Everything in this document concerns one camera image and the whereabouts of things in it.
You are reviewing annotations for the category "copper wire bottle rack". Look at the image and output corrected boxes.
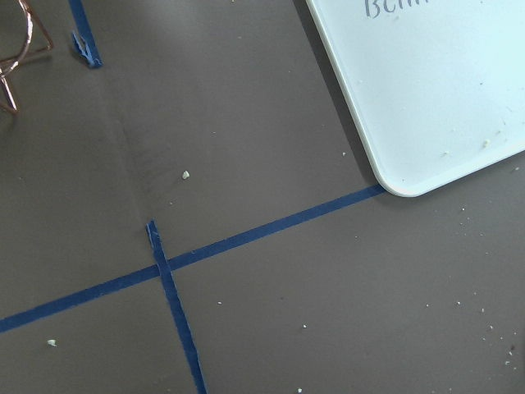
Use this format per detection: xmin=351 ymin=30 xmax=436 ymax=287
xmin=1 ymin=0 xmax=54 ymax=115

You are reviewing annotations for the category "white bear tray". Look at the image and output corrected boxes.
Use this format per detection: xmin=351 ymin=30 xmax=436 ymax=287
xmin=308 ymin=1 xmax=524 ymax=197

